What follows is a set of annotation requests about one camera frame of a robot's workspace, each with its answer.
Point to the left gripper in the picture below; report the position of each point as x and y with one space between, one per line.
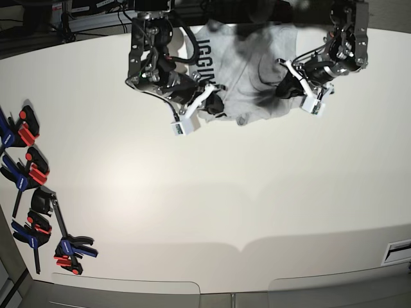
317 73

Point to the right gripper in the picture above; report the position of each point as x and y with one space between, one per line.
180 88

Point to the grey T-shirt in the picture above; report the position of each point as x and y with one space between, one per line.
244 60

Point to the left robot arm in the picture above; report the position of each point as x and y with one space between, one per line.
344 51

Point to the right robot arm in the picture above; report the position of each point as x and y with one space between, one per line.
153 71

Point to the blue red clamp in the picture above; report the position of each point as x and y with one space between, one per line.
35 232
25 177
19 134

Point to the blue red clamp top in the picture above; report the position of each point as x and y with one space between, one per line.
19 134

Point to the long bar clamp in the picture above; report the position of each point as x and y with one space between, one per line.
70 249

